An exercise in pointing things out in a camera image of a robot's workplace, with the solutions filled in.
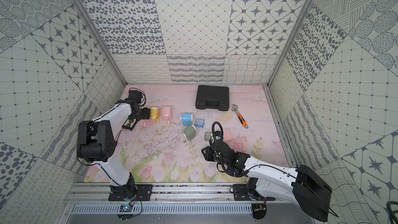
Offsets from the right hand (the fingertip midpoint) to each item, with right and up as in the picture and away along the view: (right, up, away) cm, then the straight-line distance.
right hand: (203, 152), depth 81 cm
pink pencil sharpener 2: (+11, +11, -8) cm, 18 cm away
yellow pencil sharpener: (-30, +19, +14) cm, 38 cm away
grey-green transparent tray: (+2, +6, +12) cm, 14 cm away
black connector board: (-47, +13, +15) cm, 51 cm away
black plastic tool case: (+8, +29, +27) cm, 41 cm away
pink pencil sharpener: (-24, +18, +15) cm, 34 cm away
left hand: (-36, +19, +15) cm, 43 cm away
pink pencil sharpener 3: (-38, +13, +17) cm, 44 cm away
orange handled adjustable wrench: (+24, +17, +21) cm, 37 cm away
